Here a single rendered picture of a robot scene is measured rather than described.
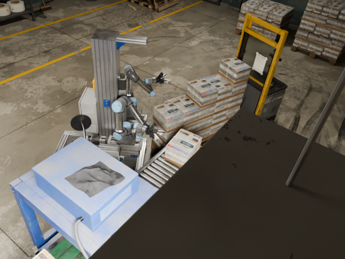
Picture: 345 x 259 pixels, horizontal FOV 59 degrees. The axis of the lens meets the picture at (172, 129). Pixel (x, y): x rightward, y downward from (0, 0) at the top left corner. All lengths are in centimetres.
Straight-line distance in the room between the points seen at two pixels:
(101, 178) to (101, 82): 165
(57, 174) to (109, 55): 158
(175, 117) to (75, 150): 208
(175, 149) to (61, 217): 160
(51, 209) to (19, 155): 280
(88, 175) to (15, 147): 312
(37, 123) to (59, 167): 330
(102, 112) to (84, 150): 149
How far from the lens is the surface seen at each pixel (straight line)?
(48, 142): 517
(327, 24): 860
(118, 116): 346
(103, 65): 348
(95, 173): 221
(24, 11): 934
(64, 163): 234
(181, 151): 343
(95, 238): 218
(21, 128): 554
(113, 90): 362
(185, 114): 429
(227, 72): 474
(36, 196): 245
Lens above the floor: 342
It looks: 40 degrees down
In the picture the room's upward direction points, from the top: 7 degrees clockwise
